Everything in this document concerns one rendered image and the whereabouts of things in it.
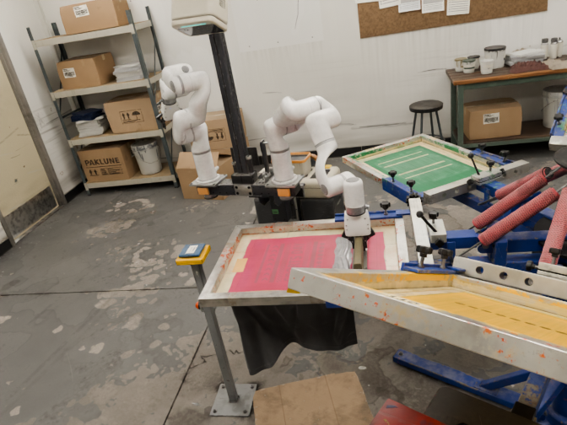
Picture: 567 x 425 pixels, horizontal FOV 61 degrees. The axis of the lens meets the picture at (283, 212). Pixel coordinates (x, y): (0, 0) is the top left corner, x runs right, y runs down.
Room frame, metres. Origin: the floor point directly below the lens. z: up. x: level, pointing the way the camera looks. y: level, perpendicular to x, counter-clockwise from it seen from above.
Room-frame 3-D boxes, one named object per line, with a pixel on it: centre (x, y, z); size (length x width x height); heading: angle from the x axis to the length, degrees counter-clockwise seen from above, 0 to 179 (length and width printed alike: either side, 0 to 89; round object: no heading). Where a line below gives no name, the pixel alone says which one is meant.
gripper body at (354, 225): (1.66, -0.28, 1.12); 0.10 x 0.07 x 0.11; 76
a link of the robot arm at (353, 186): (1.70, -0.27, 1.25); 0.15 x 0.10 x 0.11; 25
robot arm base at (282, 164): (2.20, -0.04, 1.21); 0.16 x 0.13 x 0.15; 154
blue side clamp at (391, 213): (1.92, -0.37, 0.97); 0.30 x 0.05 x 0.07; 76
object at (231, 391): (1.96, 0.45, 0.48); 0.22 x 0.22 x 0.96; 76
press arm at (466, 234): (1.58, -0.62, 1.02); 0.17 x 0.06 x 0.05; 76
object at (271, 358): (1.52, 0.03, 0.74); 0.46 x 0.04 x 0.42; 76
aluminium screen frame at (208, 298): (1.71, -0.08, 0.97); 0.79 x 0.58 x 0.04; 76
